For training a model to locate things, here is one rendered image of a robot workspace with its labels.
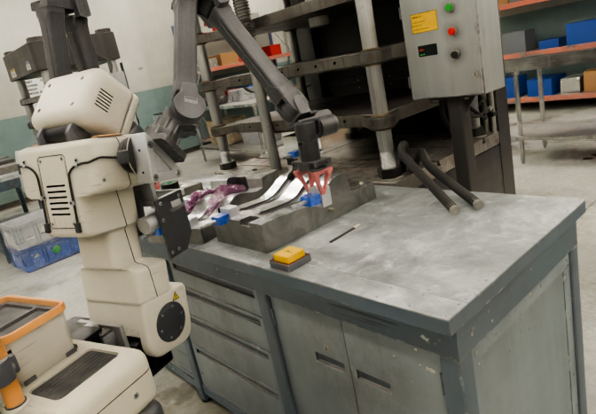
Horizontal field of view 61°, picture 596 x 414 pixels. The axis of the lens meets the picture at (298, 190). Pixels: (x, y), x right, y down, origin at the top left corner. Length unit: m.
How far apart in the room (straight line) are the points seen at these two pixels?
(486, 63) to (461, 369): 1.12
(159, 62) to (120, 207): 8.36
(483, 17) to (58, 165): 1.41
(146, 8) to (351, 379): 8.77
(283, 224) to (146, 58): 8.18
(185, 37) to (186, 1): 0.12
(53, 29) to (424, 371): 1.31
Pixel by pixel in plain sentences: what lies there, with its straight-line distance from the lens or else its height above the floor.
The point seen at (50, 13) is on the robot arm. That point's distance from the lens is 1.61.
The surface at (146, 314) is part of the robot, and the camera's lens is 1.34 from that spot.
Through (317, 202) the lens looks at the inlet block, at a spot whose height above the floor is 0.93.
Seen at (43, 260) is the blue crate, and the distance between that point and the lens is 5.00.
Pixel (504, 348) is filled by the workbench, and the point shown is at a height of 0.59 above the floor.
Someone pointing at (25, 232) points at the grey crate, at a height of 0.35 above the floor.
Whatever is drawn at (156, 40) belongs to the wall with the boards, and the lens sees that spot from 9.66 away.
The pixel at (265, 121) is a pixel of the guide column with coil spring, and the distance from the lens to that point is 2.53.
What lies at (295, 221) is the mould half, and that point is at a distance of 1.51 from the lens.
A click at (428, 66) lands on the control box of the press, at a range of 1.97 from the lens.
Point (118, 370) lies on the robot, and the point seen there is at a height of 0.80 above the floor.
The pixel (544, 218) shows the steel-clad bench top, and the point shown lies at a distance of 1.44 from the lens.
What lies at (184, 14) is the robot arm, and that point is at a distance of 1.42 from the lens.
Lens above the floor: 1.32
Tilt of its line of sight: 15 degrees down
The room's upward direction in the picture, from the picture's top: 12 degrees counter-clockwise
